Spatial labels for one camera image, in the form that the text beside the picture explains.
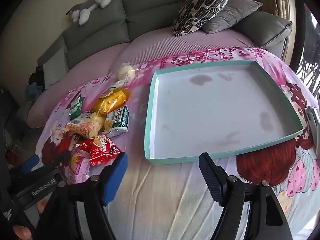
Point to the grey pillow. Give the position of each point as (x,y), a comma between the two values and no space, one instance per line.
(230,17)

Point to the pink striped sofa cover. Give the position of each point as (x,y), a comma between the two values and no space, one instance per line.
(155,50)

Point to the black outdoor chair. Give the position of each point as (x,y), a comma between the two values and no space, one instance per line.
(310,67)

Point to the green white snack packet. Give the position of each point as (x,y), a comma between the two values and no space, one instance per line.
(117,121)

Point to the grey green sofa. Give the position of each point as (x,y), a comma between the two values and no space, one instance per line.
(150,12)

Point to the white cushion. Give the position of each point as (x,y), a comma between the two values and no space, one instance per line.
(53,67)

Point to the silver metal device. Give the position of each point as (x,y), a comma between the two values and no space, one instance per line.
(312,120)

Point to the person's left hand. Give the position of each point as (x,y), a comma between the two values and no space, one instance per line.
(22,232)

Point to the small green carton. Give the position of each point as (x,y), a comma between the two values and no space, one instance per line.
(76,107)

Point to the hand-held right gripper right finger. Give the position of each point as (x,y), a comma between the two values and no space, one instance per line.
(212,180)

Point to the red snack packet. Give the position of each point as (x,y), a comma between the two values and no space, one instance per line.
(103,150)
(82,147)

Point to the pink snack packet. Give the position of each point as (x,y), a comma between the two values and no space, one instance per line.
(77,167)

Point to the pale yellow pudding cup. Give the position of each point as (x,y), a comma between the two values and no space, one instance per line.
(126,73)

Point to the dark clothes pile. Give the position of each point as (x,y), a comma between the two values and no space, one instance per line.
(36,77)

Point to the yellow snack packet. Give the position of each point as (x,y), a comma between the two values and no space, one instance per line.
(112,102)

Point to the black white patterned pillow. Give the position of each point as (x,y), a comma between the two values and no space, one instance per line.
(200,7)

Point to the black door frame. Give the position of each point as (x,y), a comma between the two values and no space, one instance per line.
(298,30)

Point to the beige orange snack packet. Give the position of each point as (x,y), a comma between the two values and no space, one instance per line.
(82,128)

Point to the teal cardboard box tray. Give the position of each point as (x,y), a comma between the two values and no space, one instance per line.
(212,110)

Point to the pink printed blanket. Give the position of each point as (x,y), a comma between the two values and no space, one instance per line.
(175,200)

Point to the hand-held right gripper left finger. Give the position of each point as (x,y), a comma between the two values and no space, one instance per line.
(117,177)

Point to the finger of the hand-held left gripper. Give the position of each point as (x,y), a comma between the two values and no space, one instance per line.
(62,158)
(31,163)

